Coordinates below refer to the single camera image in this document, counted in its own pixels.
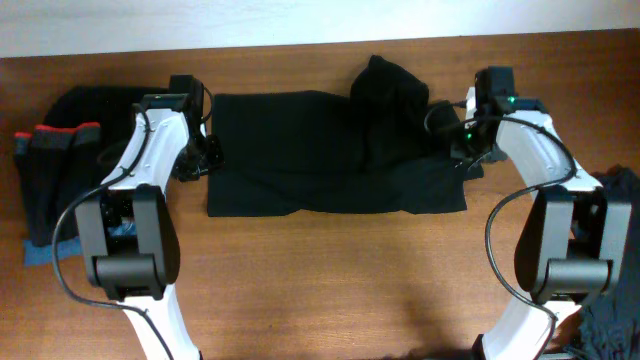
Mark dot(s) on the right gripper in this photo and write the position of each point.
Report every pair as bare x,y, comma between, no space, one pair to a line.
457,147

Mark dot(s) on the left dark sock red cuff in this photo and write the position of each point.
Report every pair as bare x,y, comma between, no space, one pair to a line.
23,162

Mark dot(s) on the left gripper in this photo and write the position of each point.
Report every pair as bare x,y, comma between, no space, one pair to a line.
201,157

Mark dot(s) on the dark sock red cuff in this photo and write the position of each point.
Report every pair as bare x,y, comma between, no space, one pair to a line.
79,165
46,154
23,162

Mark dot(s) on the black t-shirt with logo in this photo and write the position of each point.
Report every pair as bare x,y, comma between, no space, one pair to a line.
364,153

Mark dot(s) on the middle dark sock red cuff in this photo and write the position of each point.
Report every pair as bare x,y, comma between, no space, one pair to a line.
46,154

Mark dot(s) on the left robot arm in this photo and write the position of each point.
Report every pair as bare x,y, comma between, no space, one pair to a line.
129,244

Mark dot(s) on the folded black garment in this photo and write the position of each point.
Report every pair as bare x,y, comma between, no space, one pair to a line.
110,107

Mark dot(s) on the right dark sock red cuff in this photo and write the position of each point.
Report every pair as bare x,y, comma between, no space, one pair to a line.
79,165

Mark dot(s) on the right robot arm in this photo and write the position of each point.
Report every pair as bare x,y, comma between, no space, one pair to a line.
571,247

